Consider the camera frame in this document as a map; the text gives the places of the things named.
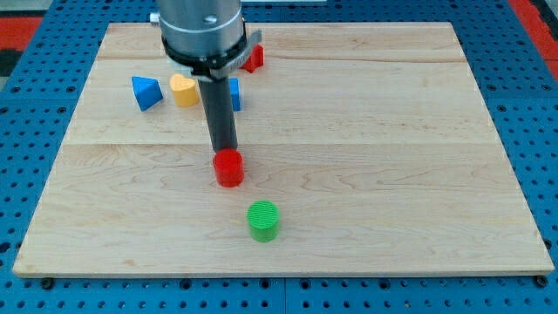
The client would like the red block behind arm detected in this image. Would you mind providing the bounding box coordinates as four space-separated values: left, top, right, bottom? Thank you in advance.
241 44 265 73

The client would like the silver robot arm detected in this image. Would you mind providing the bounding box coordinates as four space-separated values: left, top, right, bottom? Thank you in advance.
156 0 262 81

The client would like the blue block behind rod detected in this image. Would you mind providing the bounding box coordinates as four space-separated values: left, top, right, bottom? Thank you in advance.
228 78 242 112

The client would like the red cylinder block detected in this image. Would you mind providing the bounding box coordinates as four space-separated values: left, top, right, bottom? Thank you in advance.
213 148 244 188

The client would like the yellow heart block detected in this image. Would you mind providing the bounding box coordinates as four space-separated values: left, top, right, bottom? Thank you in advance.
169 74 200 107

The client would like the wooden board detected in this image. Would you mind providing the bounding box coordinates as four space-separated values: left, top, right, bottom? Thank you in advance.
13 23 554 278

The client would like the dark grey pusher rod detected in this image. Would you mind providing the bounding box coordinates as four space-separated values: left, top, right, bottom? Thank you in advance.
199 78 238 153

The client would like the green cylinder block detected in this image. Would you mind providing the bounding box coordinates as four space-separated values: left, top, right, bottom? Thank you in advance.
247 200 280 242

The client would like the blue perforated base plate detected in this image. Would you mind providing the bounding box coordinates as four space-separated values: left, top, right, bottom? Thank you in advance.
0 0 558 314

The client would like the blue triangle block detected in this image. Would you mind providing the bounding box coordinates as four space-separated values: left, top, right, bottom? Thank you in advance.
132 76 163 112

